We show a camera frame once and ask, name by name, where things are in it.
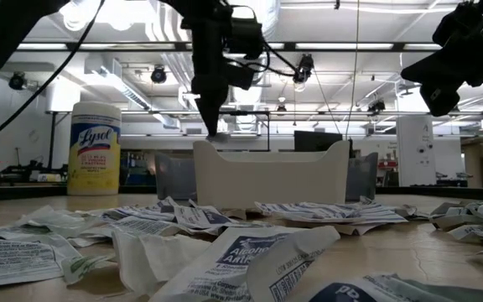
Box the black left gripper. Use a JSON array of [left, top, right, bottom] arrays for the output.
[[190, 16, 256, 138]]

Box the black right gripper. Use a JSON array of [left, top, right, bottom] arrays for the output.
[[400, 0, 483, 117]]

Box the black ceiling lamp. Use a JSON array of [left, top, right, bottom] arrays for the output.
[[8, 70, 28, 91], [366, 98, 387, 114], [149, 65, 168, 85]]

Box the grey translucent plastic bin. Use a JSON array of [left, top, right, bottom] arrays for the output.
[[345, 151, 380, 202], [153, 151, 199, 201]]

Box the white plastic bin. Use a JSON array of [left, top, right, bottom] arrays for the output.
[[192, 139, 351, 210]]

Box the white square column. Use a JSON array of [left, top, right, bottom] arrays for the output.
[[395, 115, 438, 188]]

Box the black rig beam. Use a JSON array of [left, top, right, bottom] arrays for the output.
[[0, 40, 483, 54]]

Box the black monitor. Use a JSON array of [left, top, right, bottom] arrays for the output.
[[293, 130, 344, 153]]

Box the yellow Lysol wipes canister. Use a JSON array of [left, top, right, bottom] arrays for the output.
[[66, 101, 122, 197]]

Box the black background metal frame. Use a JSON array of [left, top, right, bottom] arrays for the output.
[[206, 110, 272, 153]]

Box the thin hanging cable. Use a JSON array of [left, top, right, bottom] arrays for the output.
[[344, 0, 362, 139]]

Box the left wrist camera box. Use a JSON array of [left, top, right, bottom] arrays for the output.
[[226, 6, 264, 60]]

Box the black hanging rig camera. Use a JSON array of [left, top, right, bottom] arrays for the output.
[[291, 53, 316, 85]]

